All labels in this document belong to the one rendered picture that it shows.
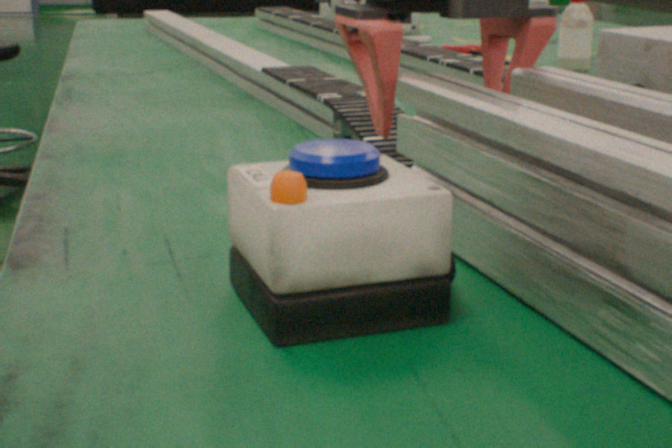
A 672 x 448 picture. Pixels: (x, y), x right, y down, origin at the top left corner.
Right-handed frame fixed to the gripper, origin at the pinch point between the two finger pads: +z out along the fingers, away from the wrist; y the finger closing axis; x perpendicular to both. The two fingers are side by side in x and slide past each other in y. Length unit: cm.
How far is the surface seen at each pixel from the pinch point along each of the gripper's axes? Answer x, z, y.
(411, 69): 45.9, 3.7, 17.3
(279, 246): -20.5, 0.4, -16.2
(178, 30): 81, 2, -3
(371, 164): -18.1, -2.1, -11.5
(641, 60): -0.3, -3.2, 14.2
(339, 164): -18.4, -2.3, -13.0
